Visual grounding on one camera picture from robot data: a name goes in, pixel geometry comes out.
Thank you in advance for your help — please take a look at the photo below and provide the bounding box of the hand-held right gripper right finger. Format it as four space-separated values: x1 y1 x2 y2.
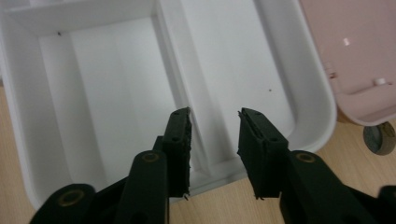
236 107 290 200

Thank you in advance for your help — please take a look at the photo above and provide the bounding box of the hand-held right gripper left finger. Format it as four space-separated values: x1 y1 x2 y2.
162 106 192 198

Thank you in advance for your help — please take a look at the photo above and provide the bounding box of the white divided plastic box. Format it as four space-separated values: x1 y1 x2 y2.
0 0 338 211

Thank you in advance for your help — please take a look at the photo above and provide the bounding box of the pink box lid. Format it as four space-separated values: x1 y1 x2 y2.
298 0 396 127

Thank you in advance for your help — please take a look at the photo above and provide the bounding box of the grey round disc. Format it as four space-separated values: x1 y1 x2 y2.
362 121 396 156

